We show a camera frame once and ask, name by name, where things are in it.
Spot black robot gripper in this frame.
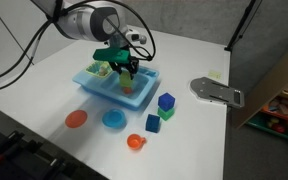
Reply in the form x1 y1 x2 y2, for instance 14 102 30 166
109 55 141 82

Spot light blue toy sink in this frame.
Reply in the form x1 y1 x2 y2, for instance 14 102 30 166
72 64 161 111

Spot dark blue building block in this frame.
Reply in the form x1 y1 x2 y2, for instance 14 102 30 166
157 92 177 112

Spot medium blue building block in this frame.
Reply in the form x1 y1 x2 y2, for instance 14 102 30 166
145 113 162 134

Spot small orange toy cup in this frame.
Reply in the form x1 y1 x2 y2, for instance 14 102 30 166
122 86 134 95

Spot white toy dish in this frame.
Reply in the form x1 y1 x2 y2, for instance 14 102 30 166
98 64 109 75

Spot yellow-green items in rack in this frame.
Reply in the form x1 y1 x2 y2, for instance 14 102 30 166
85 60 114 79

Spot grey toy faucet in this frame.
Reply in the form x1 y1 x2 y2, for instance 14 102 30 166
137 34 148 45

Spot blue toy bowl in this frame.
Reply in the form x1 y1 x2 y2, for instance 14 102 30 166
101 108 128 130

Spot orange toy plate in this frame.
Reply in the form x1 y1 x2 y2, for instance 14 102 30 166
64 109 89 129

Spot yellow sticky note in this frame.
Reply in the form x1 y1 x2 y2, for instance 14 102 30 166
208 70 223 80

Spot grey metal mounting plate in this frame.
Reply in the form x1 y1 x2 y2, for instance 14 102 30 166
189 76 245 109

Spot black tripod pole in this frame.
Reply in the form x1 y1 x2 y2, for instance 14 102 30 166
224 0 262 52

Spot wooden toy shelf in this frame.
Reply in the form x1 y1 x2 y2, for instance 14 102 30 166
234 41 288 146

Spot green shelf bin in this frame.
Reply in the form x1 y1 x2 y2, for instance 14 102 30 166
246 114 288 144

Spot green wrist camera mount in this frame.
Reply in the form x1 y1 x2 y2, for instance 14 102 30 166
92 47 132 65

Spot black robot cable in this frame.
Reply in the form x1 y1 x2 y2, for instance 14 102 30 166
103 0 157 62
0 0 65 95

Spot orange toy cup with handle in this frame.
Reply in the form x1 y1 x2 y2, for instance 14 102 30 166
126 133 148 151

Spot black camera rig hardware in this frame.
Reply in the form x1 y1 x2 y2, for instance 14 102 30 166
0 121 109 180

